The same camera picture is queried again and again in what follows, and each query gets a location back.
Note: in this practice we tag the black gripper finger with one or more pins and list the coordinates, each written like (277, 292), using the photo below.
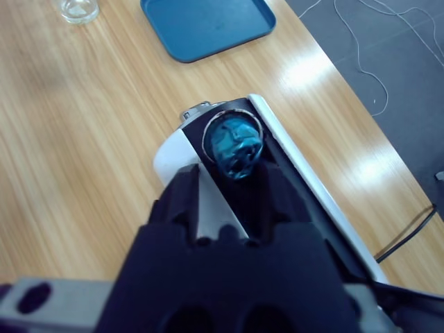
(180, 201)
(281, 201)

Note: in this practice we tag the white capsule coffee machine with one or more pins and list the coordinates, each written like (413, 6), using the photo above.
(173, 156)

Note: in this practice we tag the teal coffee capsule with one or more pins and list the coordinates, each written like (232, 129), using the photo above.
(236, 152)

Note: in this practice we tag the clear glass cup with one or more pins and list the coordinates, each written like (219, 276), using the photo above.
(78, 10)

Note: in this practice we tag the teal plastic tray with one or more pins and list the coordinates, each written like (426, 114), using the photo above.
(208, 24)

